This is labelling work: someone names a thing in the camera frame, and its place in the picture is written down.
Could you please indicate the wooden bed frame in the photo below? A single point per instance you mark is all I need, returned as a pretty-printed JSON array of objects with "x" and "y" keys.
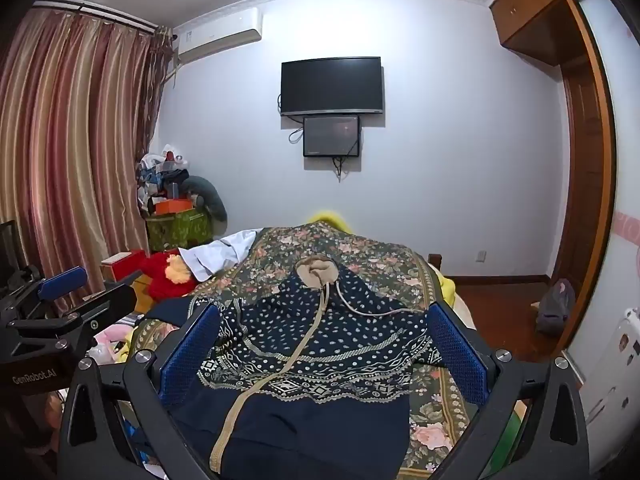
[{"x": 435, "y": 261}]

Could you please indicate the red plush toy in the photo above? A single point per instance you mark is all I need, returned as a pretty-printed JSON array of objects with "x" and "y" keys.
[{"x": 160, "y": 280}]

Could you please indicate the curtain rail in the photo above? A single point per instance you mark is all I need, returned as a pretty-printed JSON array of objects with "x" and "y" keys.
[{"x": 110, "y": 12}]

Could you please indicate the white air conditioner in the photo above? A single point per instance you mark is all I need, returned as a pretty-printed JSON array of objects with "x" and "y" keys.
[{"x": 220, "y": 35}]

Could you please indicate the small black wall monitor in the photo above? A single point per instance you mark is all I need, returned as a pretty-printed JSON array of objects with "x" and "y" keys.
[{"x": 330, "y": 135}]

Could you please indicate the pile of household clutter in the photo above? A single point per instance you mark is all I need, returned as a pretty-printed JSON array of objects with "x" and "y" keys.
[{"x": 155, "y": 175}]

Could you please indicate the red box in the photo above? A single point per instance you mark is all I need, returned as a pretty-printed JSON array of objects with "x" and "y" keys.
[{"x": 120, "y": 265}]

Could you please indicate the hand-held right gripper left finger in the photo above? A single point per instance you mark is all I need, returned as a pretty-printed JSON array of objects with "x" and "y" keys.
[{"x": 192, "y": 355}]

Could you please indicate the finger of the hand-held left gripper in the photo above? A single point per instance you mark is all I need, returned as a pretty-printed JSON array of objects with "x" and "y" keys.
[
  {"x": 62, "y": 280},
  {"x": 112, "y": 305}
]

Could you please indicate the green cloth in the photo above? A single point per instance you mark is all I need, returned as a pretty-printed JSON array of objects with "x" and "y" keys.
[{"x": 507, "y": 435}]

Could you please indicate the pink plush toy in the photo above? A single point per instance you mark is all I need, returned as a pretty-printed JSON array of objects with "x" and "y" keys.
[{"x": 110, "y": 340}]

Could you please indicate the navy patterned hooded sweater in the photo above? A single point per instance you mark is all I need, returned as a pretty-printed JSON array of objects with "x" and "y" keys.
[{"x": 310, "y": 330}]

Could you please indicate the white wardrobe sliding door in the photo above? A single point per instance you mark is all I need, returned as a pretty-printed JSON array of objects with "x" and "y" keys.
[{"x": 625, "y": 160}]

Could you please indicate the white shirt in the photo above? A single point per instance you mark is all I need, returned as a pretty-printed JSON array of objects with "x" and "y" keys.
[{"x": 220, "y": 255}]

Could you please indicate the white wall socket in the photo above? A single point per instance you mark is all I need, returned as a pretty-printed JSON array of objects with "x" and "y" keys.
[{"x": 480, "y": 255}]

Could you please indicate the grey bag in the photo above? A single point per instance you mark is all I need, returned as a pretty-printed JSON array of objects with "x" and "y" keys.
[{"x": 555, "y": 305}]

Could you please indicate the grey pillow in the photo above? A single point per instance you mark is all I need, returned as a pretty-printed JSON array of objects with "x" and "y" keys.
[{"x": 212, "y": 195}]

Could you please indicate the floral blanket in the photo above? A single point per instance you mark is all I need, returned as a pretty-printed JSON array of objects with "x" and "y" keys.
[{"x": 370, "y": 255}]

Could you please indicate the wooden door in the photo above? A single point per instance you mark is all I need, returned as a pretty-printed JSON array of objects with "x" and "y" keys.
[{"x": 582, "y": 160}]

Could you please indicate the wooden board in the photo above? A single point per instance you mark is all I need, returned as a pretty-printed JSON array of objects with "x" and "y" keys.
[{"x": 145, "y": 305}]

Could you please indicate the striped curtain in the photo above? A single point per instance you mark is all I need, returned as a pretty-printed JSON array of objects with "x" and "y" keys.
[{"x": 75, "y": 135}]

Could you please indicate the black wall television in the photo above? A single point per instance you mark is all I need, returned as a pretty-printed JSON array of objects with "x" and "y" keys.
[{"x": 330, "y": 85}]

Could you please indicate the wooden overhead cabinet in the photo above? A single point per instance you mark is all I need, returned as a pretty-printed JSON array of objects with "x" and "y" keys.
[{"x": 530, "y": 10}]

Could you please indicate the orange box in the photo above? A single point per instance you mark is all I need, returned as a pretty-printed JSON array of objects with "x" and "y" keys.
[{"x": 172, "y": 206}]

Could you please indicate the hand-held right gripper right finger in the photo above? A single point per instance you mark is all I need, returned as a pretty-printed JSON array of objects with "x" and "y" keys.
[{"x": 457, "y": 355}]

